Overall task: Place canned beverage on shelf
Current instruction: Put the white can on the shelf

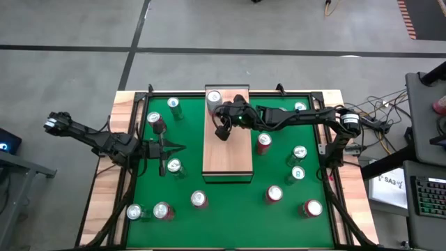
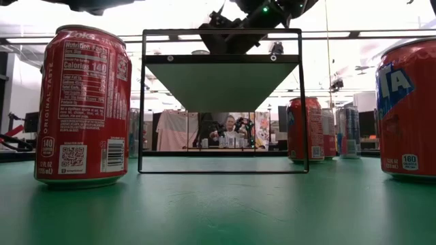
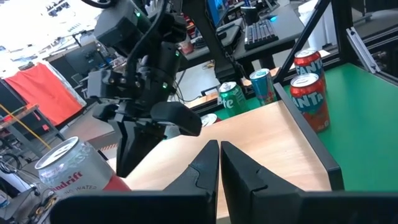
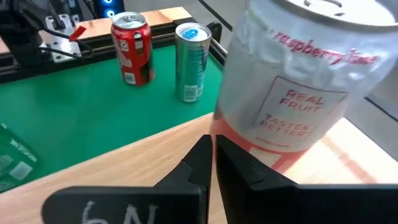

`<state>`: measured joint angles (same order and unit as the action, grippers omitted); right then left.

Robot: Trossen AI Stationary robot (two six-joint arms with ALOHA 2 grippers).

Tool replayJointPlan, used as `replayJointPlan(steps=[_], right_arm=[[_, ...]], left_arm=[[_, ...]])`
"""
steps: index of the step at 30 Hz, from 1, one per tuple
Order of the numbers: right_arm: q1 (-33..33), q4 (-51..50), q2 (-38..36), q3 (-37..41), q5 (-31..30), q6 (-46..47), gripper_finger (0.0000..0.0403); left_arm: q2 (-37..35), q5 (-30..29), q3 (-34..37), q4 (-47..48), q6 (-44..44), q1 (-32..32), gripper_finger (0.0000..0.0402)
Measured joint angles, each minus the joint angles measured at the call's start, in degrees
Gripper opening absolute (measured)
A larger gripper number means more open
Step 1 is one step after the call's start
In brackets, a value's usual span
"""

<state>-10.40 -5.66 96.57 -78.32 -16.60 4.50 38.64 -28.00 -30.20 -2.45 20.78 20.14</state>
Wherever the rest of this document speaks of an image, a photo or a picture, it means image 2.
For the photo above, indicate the slim blue silver energy can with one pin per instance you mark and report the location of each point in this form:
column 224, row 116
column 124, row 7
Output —
column 134, row 136
column 348, row 129

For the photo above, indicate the floral cloth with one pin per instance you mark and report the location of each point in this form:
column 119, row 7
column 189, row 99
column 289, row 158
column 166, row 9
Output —
column 262, row 129

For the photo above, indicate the black ceiling camera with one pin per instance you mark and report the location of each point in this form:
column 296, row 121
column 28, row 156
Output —
column 277, row 49
column 336, row 85

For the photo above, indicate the white cloth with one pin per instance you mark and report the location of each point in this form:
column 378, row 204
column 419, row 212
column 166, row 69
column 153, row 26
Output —
column 173, row 131

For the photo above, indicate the black ceiling light rail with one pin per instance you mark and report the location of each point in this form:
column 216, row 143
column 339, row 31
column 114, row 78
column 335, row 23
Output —
column 354, row 34

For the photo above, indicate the red-orange Fanta can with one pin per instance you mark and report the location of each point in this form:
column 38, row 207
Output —
column 408, row 119

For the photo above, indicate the black monitor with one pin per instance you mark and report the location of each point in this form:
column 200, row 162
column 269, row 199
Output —
column 31, row 122
column 367, row 124
column 282, row 119

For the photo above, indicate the person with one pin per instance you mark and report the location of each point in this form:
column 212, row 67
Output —
column 231, row 124

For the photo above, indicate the red Coca-Cola can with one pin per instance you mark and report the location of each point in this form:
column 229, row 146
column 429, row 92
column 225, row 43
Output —
column 83, row 102

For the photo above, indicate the green table mat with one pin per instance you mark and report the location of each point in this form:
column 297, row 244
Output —
column 218, row 211

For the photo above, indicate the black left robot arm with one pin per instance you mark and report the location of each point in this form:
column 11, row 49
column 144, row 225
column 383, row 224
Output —
column 88, row 5

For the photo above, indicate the other-station black robot arm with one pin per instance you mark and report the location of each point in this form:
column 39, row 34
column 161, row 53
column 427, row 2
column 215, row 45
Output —
column 214, row 131
column 245, row 126

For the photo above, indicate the white cabinet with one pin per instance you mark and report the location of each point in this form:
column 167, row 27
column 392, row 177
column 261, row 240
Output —
column 364, row 102

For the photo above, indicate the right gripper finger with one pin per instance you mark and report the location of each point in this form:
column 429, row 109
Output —
column 251, row 43
column 221, row 42

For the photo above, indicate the red-orange soda can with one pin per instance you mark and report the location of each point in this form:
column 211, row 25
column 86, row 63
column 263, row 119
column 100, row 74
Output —
column 315, row 122

